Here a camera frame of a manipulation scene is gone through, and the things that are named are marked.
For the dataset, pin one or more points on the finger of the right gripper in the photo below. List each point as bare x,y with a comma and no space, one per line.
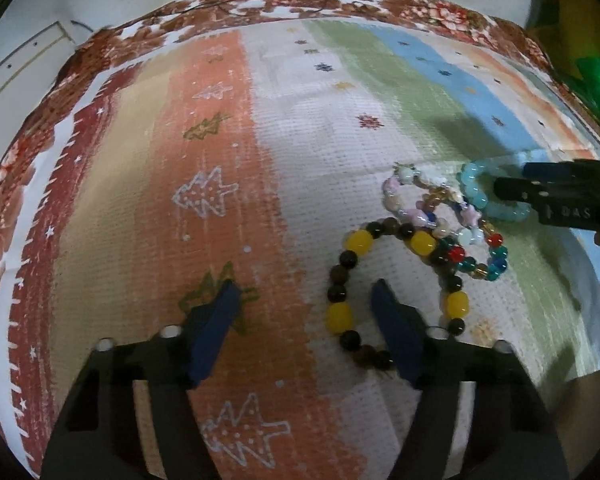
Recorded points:
519,190

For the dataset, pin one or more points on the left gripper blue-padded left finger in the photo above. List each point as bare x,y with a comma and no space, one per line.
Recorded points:
205,330

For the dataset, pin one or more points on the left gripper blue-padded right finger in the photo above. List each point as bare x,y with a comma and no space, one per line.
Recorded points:
405,334

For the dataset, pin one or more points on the striped colourful bed mat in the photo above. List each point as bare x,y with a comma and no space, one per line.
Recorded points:
446,246

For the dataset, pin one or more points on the red floral bedsheet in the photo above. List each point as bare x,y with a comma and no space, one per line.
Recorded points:
330,0

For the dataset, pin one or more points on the white headboard panel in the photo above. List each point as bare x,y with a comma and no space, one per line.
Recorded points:
29,72

